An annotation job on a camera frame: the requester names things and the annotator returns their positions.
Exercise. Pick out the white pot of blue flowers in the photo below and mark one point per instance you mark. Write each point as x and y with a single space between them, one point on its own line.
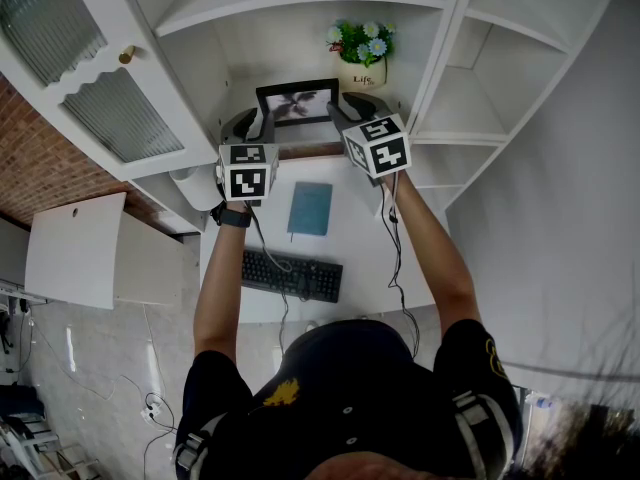
362 70

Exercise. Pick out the white open shelf unit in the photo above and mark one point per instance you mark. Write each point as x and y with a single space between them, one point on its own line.
485 68

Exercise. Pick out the white shelf compartment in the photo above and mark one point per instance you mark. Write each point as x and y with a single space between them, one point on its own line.
280 48

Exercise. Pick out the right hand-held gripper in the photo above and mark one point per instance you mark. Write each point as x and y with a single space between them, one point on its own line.
380 148

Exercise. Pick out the white table lamp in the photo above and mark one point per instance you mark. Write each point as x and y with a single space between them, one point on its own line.
195 188

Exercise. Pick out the clear plastic bottle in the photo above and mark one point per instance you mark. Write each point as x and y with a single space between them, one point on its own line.
542 400

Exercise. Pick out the person's left shoe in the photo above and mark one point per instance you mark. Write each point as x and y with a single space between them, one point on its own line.
312 326

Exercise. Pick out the person's right forearm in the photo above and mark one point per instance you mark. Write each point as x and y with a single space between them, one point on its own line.
435 263

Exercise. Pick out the white desk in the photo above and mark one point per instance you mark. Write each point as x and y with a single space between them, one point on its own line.
360 228

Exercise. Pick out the black picture frame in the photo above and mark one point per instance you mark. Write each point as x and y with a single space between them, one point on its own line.
297 104

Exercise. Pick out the teal notebook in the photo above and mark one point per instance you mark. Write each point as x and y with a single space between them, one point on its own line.
310 209

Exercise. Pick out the grey metal table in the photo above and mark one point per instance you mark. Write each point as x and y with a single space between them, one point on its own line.
22 293

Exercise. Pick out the white side cabinet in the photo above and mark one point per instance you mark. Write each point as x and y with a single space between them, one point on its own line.
75 253

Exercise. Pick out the black keyboard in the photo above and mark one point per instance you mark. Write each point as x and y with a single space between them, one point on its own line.
320 278

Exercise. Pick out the person's black shirt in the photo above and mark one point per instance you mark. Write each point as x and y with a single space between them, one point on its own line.
350 393

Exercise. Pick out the brass cabinet knob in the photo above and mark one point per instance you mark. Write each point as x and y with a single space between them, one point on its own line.
127 54

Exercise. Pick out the person's left forearm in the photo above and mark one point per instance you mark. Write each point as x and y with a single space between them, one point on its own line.
220 293

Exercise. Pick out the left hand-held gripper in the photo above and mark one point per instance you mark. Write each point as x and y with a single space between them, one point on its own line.
247 178

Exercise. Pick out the white metal rack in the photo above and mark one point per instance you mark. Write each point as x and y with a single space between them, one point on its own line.
30 448

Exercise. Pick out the white power strip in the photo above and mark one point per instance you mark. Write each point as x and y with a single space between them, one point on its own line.
149 410

